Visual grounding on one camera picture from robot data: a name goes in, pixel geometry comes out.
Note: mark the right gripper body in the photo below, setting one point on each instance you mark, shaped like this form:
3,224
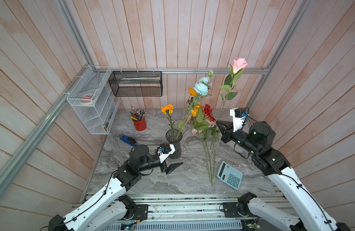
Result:
231,133

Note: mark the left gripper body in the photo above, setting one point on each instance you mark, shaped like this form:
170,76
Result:
163,167

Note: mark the small pink rosebud stem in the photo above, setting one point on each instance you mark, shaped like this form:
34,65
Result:
227,90

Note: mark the small pink carnation stem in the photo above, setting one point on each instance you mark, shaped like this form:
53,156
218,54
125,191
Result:
207,132

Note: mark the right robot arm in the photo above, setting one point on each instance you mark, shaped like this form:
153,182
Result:
273,164

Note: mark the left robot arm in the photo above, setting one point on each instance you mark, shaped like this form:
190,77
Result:
113,184

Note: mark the dark ribbed glass vase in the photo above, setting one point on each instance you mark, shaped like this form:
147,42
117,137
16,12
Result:
175,144

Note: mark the red flower stem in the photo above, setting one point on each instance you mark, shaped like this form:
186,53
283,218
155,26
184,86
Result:
208,113

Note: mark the red metal pencil cup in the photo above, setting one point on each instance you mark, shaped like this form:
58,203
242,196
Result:
140,125

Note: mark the blue black stapler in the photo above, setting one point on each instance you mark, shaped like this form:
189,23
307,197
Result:
128,140

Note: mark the orange marigold flower stem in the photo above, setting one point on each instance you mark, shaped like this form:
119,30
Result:
192,113

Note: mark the bundle of pencils and pens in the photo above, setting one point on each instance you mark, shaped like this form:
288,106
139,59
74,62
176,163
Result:
137,115

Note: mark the teal desk calculator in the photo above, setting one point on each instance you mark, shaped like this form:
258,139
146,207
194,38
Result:
229,175

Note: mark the light blue flower stem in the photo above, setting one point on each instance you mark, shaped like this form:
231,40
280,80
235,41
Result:
204,84

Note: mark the tape roll on shelf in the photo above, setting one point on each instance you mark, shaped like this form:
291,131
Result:
88,98

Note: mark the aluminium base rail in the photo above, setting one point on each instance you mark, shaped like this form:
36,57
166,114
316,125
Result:
189,208

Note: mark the black mesh wall basket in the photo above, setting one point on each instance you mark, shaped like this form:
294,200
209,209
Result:
136,83

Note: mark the white wire mesh shelf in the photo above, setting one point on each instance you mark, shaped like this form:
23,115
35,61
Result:
98,117

